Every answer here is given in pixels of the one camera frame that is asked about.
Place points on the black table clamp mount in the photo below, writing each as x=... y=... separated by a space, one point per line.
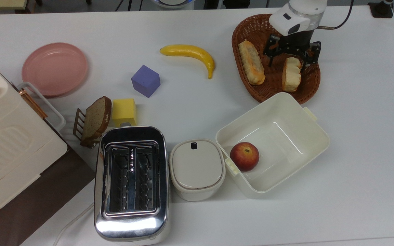
x=381 y=8

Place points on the short white bread piece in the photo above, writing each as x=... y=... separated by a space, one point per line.
x=291 y=76

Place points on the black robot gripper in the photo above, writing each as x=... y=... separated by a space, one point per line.
x=296 y=39

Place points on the pale yellow table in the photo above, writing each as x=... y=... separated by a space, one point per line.
x=2 y=3

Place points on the silver two-slot toaster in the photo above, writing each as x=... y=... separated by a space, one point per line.
x=132 y=225

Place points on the brown bread slice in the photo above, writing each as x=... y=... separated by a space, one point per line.
x=96 y=119

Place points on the brown wicker basket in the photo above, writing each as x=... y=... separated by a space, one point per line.
x=272 y=90

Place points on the long baked bread roll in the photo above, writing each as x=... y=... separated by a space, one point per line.
x=251 y=62

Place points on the purple cube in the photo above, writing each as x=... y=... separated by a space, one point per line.
x=145 y=81

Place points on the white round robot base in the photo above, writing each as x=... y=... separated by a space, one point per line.
x=173 y=2

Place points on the small white lidded container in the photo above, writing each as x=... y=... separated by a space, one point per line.
x=197 y=167

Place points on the large cream box appliance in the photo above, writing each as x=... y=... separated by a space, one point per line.
x=9 y=147

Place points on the yellow banana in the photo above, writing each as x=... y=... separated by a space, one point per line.
x=193 y=53

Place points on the red apple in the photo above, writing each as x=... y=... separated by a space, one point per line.
x=245 y=156

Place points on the pink plate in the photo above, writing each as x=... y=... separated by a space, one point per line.
x=55 y=69

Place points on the yellow cube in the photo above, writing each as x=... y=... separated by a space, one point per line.
x=124 y=111

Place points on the black tripod legs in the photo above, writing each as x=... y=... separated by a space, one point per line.
x=128 y=4

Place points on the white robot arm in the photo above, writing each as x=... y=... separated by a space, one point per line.
x=299 y=15

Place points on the white square plastic bin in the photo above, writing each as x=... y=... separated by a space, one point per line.
x=286 y=136

